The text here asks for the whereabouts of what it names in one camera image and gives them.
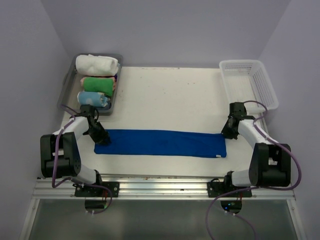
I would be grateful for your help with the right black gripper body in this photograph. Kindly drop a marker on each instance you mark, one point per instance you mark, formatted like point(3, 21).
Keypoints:
point(235, 134)

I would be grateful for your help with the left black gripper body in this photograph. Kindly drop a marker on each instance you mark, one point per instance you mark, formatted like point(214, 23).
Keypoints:
point(96, 132)

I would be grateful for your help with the white towel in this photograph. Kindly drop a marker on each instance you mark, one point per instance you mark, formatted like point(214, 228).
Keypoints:
point(97, 66)

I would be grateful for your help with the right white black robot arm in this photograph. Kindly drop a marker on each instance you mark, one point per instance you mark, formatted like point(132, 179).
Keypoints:
point(270, 164)

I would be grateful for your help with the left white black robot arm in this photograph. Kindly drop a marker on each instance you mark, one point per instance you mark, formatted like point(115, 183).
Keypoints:
point(60, 157)

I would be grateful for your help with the white plastic basket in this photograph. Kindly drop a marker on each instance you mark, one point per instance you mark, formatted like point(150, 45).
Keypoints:
point(247, 80)

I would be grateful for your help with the blue cloud pattern towel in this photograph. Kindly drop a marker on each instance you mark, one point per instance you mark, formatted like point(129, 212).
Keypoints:
point(95, 99)

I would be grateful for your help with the grey plastic tray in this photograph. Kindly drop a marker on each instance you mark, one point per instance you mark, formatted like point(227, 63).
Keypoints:
point(71, 85)

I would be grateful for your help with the green rolled towel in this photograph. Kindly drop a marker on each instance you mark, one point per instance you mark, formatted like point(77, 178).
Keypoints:
point(96, 85)

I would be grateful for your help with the pink rolled towel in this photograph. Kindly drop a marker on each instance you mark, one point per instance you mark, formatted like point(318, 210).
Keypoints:
point(81, 81)

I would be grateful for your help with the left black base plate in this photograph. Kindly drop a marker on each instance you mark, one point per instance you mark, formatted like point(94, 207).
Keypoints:
point(104, 189)

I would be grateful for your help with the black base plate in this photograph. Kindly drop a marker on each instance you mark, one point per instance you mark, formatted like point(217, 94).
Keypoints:
point(104, 189)
point(217, 188)

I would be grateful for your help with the aluminium mounting rail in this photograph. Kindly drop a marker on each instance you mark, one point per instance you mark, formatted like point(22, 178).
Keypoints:
point(134, 188)

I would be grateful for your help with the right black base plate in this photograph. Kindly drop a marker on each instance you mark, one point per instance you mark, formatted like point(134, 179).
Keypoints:
point(217, 188)

